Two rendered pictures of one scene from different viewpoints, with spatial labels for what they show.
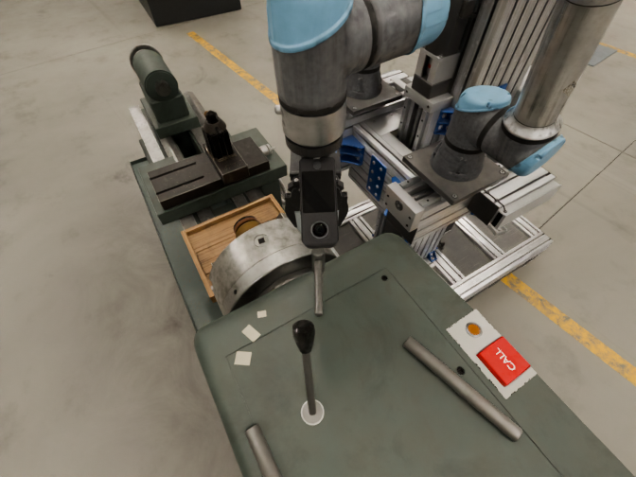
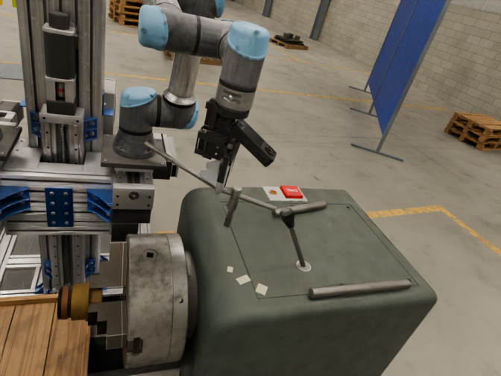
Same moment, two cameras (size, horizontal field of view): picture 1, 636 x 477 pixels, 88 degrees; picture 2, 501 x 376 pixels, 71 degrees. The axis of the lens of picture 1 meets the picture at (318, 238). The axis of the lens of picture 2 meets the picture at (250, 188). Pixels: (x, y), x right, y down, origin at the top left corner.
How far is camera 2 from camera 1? 0.71 m
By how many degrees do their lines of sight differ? 63
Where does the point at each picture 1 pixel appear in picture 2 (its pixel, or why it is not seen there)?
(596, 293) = not seen: hidden behind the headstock
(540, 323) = not seen: hidden behind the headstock
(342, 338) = (262, 238)
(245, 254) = (154, 271)
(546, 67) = (189, 63)
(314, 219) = (265, 147)
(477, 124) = (151, 110)
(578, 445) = (327, 194)
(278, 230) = (145, 241)
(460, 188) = (158, 159)
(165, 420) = not seen: outside the picture
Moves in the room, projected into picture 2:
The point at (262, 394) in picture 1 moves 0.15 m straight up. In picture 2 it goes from (288, 285) to (310, 234)
